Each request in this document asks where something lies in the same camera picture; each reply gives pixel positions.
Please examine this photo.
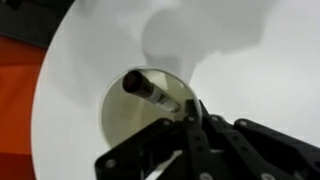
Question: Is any black marker in cup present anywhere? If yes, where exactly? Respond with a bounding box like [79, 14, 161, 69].
[122, 70, 181, 113]

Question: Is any white paper cup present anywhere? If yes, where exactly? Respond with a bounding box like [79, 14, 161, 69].
[100, 68, 203, 148]

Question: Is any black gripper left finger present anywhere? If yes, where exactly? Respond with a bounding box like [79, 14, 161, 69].
[94, 118, 183, 180]

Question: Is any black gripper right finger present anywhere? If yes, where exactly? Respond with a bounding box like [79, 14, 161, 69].
[185, 99, 320, 180]

